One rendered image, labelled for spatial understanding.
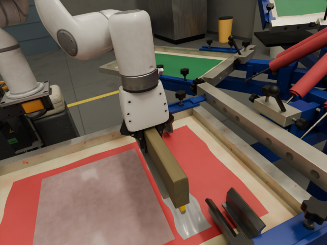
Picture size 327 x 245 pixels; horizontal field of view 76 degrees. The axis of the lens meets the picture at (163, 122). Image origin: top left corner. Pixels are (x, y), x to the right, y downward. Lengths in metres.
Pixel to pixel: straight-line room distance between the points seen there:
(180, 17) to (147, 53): 5.71
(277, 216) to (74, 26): 0.56
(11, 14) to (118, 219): 0.71
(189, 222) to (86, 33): 0.44
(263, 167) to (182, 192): 0.28
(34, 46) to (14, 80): 7.40
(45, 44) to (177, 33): 4.42
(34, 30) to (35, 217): 7.73
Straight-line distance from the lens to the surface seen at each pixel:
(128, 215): 0.56
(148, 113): 0.45
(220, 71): 1.05
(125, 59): 0.39
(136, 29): 0.38
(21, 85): 0.90
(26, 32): 8.24
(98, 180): 0.67
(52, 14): 0.43
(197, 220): 0.53
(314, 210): 0.47
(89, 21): 0.42
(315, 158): 0.60
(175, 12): 6.02
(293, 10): 1.74
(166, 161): 0.40
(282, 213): 0.58
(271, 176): 0.60
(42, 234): 0.63
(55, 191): 0.70
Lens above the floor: 1.41
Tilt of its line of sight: 33 degrees down
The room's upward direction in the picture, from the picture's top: 8 degrees counter-clockwise
